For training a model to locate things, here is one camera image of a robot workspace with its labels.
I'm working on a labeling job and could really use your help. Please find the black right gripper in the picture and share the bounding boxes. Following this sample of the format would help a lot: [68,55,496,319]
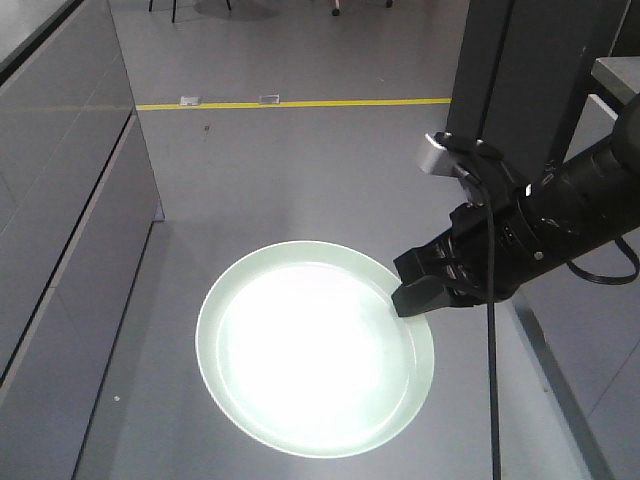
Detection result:
[391,144,543,317]

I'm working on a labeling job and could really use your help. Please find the pale green round plate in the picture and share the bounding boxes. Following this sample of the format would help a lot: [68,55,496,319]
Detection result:
[195,240,435,459]

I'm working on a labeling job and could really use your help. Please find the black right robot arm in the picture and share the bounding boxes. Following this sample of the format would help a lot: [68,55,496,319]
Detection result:
[392,97,639,317]

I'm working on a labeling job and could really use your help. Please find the black support column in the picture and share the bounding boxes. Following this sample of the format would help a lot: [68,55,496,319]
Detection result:
[446,0,631,180]

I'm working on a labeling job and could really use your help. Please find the grey kitchen cabinet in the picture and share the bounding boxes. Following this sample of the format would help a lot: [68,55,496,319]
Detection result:
[1,1,161,479]

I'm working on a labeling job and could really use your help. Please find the black camera cable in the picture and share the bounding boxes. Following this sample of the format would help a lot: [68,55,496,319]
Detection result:
[457,164,503,480]

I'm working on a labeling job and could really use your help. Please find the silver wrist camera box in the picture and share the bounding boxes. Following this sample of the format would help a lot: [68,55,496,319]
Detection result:
[416,132,471,179]

